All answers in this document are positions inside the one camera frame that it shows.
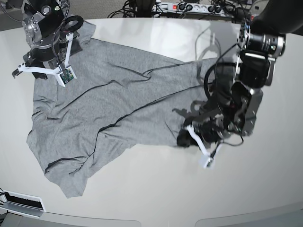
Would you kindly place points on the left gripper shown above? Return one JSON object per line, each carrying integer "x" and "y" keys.
{"x": 211, "y": 130}

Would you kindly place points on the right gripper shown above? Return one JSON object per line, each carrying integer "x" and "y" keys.
{"x": 41, "y": 54}

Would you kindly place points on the grey t-shirt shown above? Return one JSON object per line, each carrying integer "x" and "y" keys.
{"x": 122, "y": 96}

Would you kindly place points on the white power strip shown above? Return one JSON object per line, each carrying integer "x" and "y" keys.
{"x": 190, "y": 8}

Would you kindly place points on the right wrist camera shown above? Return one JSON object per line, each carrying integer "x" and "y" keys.
{"x": 63, "y": 73}

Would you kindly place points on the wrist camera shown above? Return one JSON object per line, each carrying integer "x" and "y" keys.
{"x": 63, "y": 73}
{"x": 206, "y": 160}

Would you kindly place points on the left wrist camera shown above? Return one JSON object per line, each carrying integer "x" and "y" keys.
{"x": 206, "y": 160}

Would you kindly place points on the white cable slot panel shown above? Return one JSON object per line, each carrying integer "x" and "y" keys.
{"x": 21, "y": 204}

